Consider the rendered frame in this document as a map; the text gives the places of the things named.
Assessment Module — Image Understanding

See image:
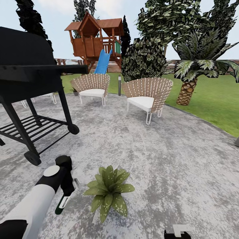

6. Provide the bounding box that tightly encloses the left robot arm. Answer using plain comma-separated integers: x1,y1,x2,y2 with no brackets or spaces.
0,155,84,239

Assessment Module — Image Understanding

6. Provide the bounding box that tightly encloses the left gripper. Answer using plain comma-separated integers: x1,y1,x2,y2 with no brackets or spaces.
60,175,75,196

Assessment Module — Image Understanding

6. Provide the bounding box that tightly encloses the insectifuge atomizer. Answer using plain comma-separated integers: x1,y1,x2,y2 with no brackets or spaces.
55,195,70,215

